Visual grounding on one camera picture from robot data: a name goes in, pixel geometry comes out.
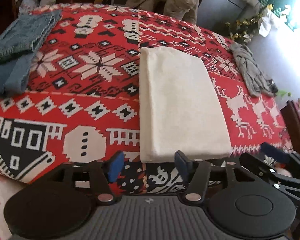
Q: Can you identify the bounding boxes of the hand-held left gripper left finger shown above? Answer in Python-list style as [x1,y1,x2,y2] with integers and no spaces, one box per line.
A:
[49,151,125,204]

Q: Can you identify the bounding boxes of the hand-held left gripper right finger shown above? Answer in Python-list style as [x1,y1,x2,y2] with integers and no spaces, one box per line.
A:
[174,151,259,202]

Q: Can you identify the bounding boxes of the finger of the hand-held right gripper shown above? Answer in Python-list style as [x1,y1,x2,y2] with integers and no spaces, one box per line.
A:
[261,142,300,178]
[239,152,300,193]

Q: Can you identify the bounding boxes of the cream knit sweater vest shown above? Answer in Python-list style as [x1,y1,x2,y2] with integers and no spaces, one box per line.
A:
[139,46,232,163]

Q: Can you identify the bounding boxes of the red patterned blanket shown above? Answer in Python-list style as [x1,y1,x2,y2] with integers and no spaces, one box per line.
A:
[0,3,294,195]

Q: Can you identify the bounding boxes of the grey garment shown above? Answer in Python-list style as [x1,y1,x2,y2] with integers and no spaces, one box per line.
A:
[229,41,278,97]

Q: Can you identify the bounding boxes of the white cloth bow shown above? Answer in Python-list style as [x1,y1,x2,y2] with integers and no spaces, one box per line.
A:
[259,11,282,37]

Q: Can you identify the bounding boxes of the small Christmas tree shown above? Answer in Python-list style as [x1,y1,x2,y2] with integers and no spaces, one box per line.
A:
[225,11,264,43]

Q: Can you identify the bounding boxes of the silver refrigerator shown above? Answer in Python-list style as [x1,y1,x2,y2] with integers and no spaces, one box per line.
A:
[197,0,260,39]

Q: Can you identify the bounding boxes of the blue jeans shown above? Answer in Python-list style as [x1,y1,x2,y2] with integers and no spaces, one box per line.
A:
[0,9,63,97]

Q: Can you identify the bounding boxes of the white plastic bag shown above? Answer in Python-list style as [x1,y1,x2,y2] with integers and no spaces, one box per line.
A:
[19,0,40,12]

